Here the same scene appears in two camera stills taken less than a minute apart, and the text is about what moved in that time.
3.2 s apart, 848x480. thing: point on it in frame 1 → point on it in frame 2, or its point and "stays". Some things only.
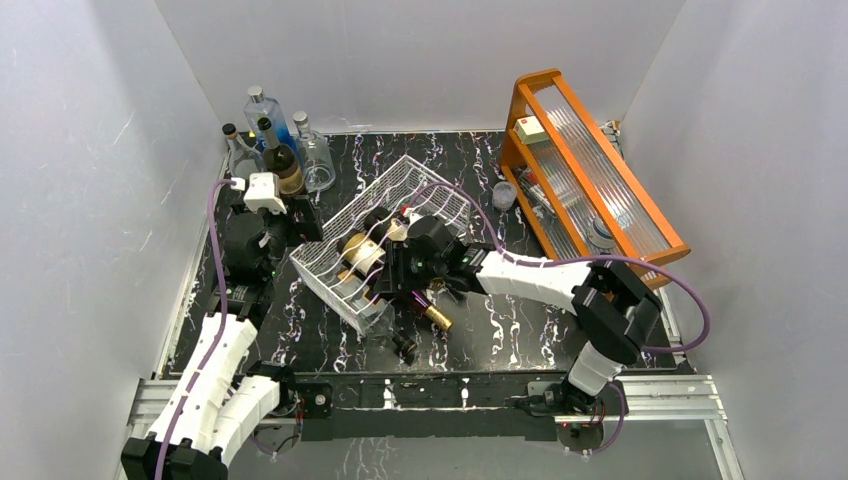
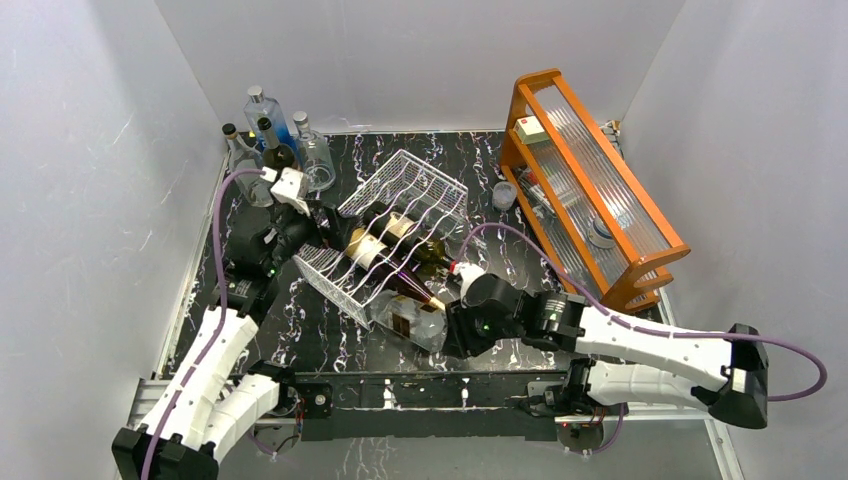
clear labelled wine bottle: x=245 y=160 stays
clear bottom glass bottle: x=377 y=321 → x=412 y=318
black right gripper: x=398 y=252 → x=460 y=337
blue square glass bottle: x=257 y=107 stays
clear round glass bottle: x=316 y=156 stays
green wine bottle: x=281 y=161 stays
